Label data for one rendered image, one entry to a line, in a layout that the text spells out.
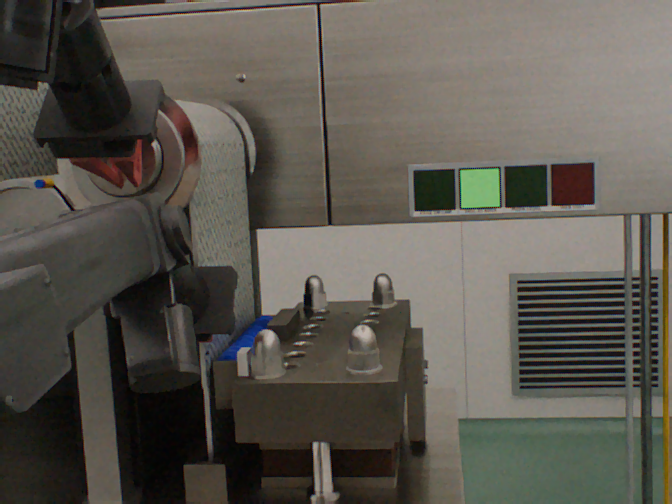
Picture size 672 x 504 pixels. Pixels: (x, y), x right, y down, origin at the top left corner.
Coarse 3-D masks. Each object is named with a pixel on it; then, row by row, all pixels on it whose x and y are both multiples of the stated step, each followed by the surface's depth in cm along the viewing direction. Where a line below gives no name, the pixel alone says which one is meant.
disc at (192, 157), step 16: (176, 112) 81; (176, 128) 81; (192, 128) 81; (192, 144) 81; (64, 160) 83; (192, 160) 81; (64, 176) 83; (192, 176) 82; (80, 192) 83; (176, 192) 82; (192, 192) 82
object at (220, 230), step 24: (192, 216) 83; (216, 216) 91; (240, 216) 102; (192, 240) 83; (216, 240) 90; (240, 240) 101; (216, 264) 90; (240, 264) 101; (240, 288) 100; (240, 312) 100; (216, 336) 89
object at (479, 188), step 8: (464, 176) 110; (472, 176) 110; (480, 176) 110; (488, 176) 110; (496, 176) 110; (464, 184) 110; (472, 184) 110; (480, 184) 110; (488, 184) 110; (496, 184) 110; (464, 192) 111; (472, 192) 110; (480, 192) 110; (488, 192) 110; (496, 192) 110; (464, 200) 111; (472, 200) 111; (480, 200) 110; (488, 200) 110; (496, 200) 110
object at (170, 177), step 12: (156, 120) 81; (168, 120) 81; (168, 132) 81; (168, 144) 81; (180, 144) 81; (168, 156) 81; (180, 156) 81; (72, 168) 82; (168, 168) 81; (180, 168) 81; (84, 180) 82; (168, 180) 81; (84, 192) 83; (96, 192) 82; (156, 192) 82; (168, 192) 81; (96, 204) 83
